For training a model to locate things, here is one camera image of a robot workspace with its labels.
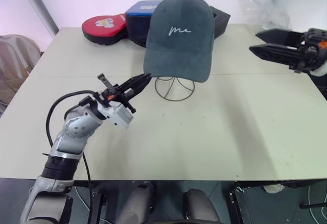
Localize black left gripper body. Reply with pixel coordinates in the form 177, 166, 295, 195
97, 73, 136, 114

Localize black box with blue lid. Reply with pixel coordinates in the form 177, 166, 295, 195
124, 0, 164, 48

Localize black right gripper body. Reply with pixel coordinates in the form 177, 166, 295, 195
288, 28, 327, 75

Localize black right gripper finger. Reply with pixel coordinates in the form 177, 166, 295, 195
249, 43, 307, 66
255, 29, 307, 47

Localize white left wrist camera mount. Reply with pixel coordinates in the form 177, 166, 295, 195
98, 101, 134, 131

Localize white shoe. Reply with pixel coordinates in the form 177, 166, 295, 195
263, 184, 285, 194

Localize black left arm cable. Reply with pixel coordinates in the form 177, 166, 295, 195
45, 90, 103, 184

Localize black table frame bracket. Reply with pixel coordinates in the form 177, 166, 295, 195
89, 190, 107, 224
228, 182, 307, 224

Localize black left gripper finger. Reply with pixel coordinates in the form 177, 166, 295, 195
119, 72, 152, 90
125, 76, 151, 98

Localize open black box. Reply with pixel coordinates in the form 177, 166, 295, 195
208, 5, 232, 40

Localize red padded case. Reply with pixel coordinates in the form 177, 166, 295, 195
81, 13, 128, 47

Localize dark green baseball cap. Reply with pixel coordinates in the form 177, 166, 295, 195
143, 0, 215, 83

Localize clear plastic bag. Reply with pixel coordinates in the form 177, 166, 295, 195
234, 0, 292, 31

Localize beige fabric chair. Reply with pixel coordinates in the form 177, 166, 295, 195
0, 34, 42, 105

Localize dark rounded shape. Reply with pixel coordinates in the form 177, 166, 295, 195
119, 181, 157, 224
182, 188, 221, 224

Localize wire hat stand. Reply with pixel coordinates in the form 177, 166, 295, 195
154, 76, 196, 102

